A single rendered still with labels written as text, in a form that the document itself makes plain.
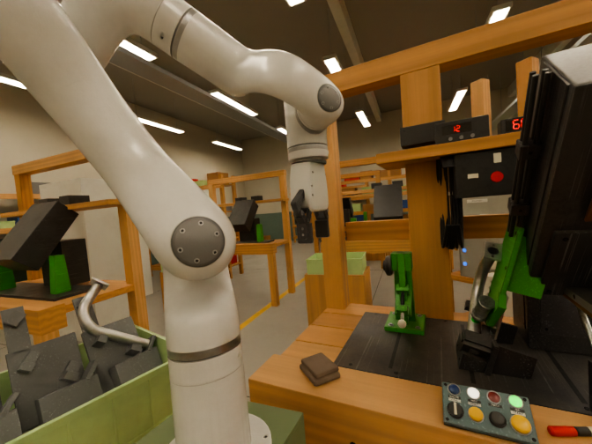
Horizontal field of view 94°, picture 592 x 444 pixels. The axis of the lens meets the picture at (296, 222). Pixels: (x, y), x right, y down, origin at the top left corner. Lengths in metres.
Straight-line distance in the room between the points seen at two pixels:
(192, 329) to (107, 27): 0.50
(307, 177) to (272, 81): 0.18
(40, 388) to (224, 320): 0.72
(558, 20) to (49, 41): 1.31
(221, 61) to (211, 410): 0.57
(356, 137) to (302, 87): 10.79
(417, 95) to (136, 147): 1.03
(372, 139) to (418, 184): 10.00
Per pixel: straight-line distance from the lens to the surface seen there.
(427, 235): 1.21
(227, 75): 0.57
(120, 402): 0.92
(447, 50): 1.31
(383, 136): 11.14
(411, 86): 1.27
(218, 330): 0.48
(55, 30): 0.53
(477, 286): 1.01
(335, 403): 0.79
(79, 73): 0.53
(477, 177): 1.10
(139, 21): 0.62
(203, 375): 0.50
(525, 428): 0.75
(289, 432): 0.63
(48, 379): 1.12
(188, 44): 0.59
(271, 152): 12.36
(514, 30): 1.33
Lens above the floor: 1.36
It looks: 3 degrees down
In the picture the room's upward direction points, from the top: 5 degrees counter-clockwise
